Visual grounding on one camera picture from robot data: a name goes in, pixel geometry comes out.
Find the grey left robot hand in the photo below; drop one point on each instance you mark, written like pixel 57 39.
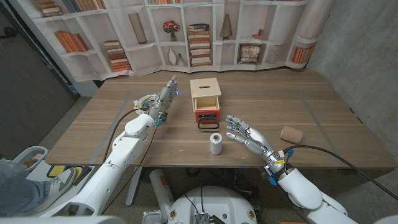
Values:
pixel 164 99

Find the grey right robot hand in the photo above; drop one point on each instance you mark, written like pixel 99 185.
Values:
pixel 256 140

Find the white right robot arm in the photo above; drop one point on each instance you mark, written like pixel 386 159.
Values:
pixel 300 189

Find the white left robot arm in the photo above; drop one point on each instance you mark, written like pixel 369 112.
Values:
pixel 124 149

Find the brown bandage roll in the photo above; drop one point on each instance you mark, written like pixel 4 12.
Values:
pixel 291 134

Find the light wooden drawer box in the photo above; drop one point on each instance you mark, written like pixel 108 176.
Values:
pixel 205 87

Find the printed bookshelf backdrop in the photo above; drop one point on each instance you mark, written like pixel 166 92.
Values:
pixel 140 59

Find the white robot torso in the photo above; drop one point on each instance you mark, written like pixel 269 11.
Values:
pixel 217 202

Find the white cylinder with orange label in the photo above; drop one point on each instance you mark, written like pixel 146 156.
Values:
pixel 160 186

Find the crumpled foil tray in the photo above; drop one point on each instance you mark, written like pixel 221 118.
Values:
pixel 152 217

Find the yellow and black floor pad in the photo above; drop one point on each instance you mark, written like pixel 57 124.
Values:
pixel 55 170

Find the grey and white sneaker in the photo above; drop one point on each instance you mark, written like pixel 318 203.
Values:
pixel 60 183

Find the white plastic bin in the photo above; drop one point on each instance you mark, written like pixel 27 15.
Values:
pixel 18 158

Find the person's leg in jeans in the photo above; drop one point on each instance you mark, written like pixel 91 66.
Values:
pixel 18 193

